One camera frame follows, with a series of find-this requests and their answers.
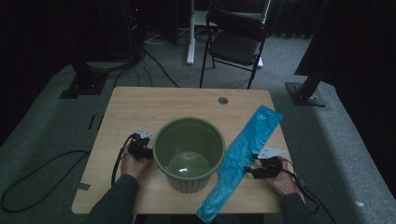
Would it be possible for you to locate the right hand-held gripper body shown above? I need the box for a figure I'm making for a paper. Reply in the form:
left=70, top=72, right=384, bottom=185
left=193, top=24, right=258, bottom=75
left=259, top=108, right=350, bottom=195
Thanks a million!
left=257, top=147, right=286, bottom=179

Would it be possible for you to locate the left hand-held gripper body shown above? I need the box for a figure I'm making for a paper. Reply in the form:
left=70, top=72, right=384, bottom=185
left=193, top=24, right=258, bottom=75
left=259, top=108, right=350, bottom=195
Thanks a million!
left=128, top=129, right=153, bottom=162

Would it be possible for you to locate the blue plastic bag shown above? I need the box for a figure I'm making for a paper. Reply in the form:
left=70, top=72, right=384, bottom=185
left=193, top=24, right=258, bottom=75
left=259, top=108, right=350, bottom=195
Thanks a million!
left=195, top=105, right=284, bottom=224

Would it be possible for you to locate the green plastic trash bin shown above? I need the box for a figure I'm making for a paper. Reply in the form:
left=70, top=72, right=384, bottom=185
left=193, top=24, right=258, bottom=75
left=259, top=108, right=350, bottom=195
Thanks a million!
left=152, top=116, right=226, bottom=194

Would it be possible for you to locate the person's left hand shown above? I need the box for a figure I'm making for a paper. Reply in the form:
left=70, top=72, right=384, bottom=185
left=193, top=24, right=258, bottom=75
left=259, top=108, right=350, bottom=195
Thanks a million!
left=120, top=144, right=153, bottom=181

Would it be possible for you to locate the person's right hand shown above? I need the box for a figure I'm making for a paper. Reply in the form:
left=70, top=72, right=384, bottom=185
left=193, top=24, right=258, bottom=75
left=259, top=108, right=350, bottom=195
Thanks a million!
left=262, top=155, right=300, bottom=198

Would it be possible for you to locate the black slanted stand with base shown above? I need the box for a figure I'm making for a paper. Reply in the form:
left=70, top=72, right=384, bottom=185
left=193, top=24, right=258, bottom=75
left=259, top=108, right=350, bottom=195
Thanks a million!
left=285, top=73, right=327, bottom=108

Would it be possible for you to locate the black stand with square base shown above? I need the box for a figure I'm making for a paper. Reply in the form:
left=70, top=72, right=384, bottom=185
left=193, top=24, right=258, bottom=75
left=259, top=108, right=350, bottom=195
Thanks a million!
left=59, top=55, right=108, bottom=100

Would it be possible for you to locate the black folding chair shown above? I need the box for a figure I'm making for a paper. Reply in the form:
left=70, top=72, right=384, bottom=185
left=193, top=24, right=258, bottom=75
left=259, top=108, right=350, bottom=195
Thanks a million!
left=199, top=9, right=268, bottom=91

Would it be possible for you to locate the black curtain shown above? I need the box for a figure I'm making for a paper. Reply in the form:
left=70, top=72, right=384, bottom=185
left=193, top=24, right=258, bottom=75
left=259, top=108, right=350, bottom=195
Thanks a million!
left=293, top=0, right=396, bottom=190

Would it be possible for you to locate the left hand-held gripper cable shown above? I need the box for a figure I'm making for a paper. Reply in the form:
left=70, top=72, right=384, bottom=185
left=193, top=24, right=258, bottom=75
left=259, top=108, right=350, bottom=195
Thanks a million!
left=110, top=133, right=138, bottom=187

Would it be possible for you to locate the thin black floor cable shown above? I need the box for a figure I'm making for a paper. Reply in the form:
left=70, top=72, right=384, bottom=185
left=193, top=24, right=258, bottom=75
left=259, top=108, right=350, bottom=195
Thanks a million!
left=113, top=48, right=180, bottom=89

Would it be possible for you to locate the long black floor cable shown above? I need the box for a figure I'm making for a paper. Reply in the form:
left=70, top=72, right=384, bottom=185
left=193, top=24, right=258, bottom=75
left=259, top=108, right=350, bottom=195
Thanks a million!
left=0, top=149, right=92, bottom=214

